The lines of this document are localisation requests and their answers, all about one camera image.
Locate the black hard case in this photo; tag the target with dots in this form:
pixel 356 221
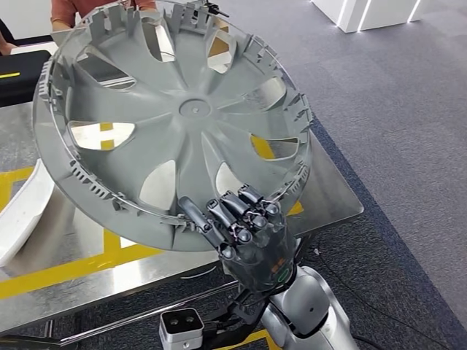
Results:
pixel 22 77

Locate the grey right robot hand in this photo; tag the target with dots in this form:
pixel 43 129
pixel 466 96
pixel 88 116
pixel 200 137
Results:
pixel 262 256

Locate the grey plastic wheel cover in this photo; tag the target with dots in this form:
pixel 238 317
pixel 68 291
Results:
pixel 182 130

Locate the yellow workbench tape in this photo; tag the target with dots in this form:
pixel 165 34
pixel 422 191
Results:
pixel 72 270

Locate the person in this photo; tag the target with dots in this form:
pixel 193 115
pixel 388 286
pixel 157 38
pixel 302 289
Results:
pixel 66 12
pixel 5 46

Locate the steel workbench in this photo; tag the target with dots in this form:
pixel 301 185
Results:
pixel 328 193

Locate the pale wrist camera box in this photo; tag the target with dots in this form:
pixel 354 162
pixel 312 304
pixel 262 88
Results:
pixel 181 326

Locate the yellow floor tape square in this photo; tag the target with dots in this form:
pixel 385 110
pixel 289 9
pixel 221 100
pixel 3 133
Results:
pixel 252 340

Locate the white curved plastic part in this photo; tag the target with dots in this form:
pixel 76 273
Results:
pixel 22 212

